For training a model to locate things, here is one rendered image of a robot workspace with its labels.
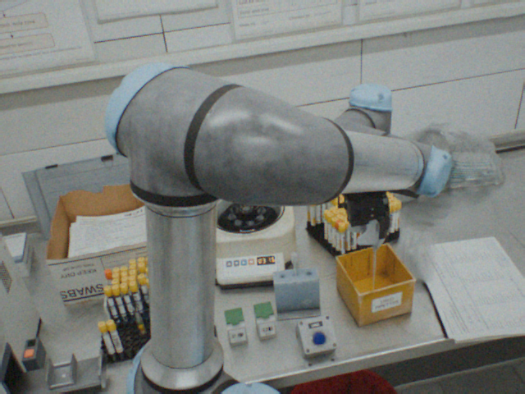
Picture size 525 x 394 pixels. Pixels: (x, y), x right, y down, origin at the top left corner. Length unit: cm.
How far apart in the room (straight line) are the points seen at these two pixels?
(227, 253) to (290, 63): 54
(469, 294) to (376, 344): 26
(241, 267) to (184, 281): 67
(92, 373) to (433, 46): 121
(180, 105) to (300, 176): 13
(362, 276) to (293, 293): 19
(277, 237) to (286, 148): 81
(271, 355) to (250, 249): 27
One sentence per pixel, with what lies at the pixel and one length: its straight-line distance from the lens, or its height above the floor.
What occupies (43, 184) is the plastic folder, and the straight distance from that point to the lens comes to 159.
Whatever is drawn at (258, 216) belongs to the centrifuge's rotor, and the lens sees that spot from 138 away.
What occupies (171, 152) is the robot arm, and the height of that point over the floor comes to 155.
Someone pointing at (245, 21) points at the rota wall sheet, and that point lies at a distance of 143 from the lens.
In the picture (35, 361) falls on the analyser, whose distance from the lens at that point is 128.
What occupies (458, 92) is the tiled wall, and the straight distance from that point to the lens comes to 173.
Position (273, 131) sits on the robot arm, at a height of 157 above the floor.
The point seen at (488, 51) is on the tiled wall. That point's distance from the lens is 173.
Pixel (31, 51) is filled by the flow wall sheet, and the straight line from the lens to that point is 146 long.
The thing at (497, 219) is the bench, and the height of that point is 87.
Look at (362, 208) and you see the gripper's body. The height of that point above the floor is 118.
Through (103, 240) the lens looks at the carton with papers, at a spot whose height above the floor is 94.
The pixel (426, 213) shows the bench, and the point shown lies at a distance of 156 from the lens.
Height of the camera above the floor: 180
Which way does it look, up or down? 35 degrees down
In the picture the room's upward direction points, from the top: 6 degrees counter-clockwise
